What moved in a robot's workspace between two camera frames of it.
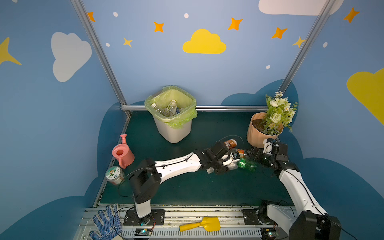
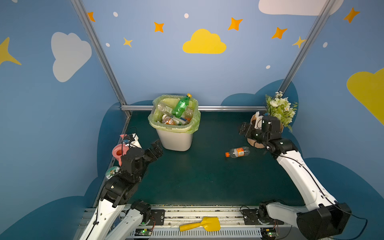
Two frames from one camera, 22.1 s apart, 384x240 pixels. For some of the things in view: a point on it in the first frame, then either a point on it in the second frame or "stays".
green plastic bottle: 245,164 → 181,105
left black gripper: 223,159 → 151,153
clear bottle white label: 210,170 → 162,106
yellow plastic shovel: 209,223 stays
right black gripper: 257,156 → 250,132
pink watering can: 123,153 stays
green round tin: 115,175 stays
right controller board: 268,233 stays
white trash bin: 172,134 → 175,141
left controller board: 143,232 stays
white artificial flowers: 279,113 stays
